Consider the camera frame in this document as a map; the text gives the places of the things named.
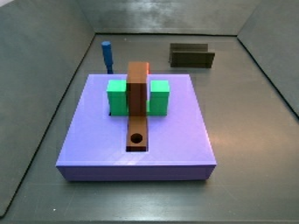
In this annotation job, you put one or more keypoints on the purple rectangular board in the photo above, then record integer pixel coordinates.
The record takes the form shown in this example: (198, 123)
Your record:
(94, 153)

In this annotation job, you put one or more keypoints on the brown L-shaped block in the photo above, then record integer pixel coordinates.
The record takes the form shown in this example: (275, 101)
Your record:
(137, 140)

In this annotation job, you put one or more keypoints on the left green block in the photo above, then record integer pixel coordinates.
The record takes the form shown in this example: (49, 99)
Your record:
(117, 95)

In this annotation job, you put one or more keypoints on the blue peg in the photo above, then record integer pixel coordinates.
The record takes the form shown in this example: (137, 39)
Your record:
(107, 55)

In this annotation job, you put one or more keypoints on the right green block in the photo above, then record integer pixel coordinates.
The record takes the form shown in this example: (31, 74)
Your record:
(159, 96)

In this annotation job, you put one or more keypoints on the black slotted holder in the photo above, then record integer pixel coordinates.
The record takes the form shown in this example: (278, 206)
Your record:
(190, 55)

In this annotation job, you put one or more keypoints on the green block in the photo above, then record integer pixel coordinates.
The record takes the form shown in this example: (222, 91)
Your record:
(159, 96)
(117, 95)

